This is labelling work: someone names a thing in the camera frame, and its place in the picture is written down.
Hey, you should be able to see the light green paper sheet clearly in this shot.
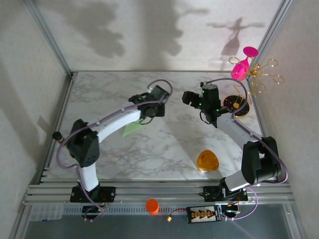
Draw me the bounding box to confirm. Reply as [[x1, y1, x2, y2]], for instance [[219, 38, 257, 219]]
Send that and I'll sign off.
[[122, 121, 145, 137]]

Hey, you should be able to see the pink plastic wine glass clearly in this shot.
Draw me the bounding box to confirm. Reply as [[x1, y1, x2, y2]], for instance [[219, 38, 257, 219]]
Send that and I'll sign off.
[[230, 46, 259, 82]]

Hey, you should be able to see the orange translucent dome bowl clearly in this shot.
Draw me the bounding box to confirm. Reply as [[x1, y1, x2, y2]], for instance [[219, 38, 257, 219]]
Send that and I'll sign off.
[[196, 149, 220, 172]]

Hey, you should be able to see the orange plastic cup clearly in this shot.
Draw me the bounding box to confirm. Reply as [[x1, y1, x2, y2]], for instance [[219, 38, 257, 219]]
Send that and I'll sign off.
[[146, 198, 160, 215]]

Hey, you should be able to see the small circuit board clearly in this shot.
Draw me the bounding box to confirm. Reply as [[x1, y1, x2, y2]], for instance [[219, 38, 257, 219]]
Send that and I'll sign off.
[[82, 205, 110, 215], [222, 204, 241, 216]]

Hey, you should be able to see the black power distribution board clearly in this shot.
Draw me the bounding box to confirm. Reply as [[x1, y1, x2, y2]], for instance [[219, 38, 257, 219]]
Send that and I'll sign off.
[[186, 205, 222, 223]]

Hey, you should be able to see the clear plastic organiser box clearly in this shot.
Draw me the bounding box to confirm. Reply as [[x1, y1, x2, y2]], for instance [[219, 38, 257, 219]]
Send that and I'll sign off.
[[29, 203, 64, 222]]

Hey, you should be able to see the gold wire glass rack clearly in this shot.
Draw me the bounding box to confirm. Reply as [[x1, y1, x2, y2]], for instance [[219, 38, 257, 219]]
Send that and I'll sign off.
[[222, 56, 285, 118]]

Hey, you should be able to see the aluminium extrusion frame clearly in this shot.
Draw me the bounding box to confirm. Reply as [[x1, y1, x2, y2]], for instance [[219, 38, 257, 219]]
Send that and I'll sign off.
[[8, 0, 307, 239]]

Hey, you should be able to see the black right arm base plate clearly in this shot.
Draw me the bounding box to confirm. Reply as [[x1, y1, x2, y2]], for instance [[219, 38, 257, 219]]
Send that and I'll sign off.
[[203, 185, 249, 202]]

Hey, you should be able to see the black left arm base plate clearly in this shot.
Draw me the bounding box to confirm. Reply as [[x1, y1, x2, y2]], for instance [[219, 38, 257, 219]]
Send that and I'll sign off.
[[69, 185, 117, 203]]

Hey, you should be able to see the perforated grey cable duct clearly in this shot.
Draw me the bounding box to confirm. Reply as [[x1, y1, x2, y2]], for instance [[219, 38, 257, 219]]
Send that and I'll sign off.
[[62, 205, 190, 215]]

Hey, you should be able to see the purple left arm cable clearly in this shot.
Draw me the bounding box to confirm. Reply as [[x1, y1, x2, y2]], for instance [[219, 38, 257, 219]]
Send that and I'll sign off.
[[57, 79, 174, 222]]

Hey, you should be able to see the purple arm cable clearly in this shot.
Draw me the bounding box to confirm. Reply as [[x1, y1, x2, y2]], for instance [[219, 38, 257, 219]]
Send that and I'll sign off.
[[200, 78, 291, 221], [57, 79, 174, 222]]

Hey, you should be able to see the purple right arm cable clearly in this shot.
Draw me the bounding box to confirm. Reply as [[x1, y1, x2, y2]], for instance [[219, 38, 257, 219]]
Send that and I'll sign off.
[[200, 78, 291, 221]]

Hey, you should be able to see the red wire with yellow plug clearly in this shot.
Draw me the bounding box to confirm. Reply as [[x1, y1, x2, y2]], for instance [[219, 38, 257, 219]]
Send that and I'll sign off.
[[166, 208, 190, 222]]

